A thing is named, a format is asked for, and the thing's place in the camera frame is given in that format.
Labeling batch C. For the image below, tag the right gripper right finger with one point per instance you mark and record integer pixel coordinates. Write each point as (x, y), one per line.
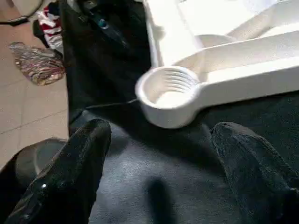
(261, 182)

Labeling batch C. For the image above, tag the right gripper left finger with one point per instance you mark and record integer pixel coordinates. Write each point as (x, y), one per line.
(65, 182)

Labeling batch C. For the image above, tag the white plastic table top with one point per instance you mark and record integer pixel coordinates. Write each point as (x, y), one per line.
(233, 70)

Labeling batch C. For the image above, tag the black robot foot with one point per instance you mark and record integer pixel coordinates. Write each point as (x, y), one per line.
(39, 158)

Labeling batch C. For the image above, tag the black work mat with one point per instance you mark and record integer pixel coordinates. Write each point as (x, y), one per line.
(154, 177)

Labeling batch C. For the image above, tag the multicoloured crumpled cloth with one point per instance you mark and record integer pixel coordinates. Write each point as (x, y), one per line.
(39, 63)

